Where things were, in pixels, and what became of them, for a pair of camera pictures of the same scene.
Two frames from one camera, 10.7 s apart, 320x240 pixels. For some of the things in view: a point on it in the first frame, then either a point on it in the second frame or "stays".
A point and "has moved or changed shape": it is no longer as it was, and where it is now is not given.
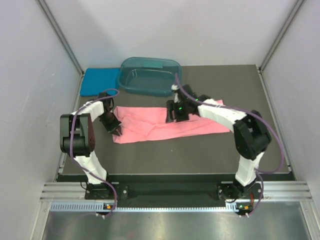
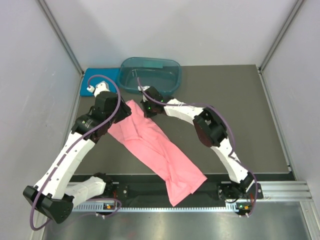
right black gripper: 171,107 -> 147,114
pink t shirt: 140,124 has moved or changed shape
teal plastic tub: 149,76 stays
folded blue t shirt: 96,80 stays
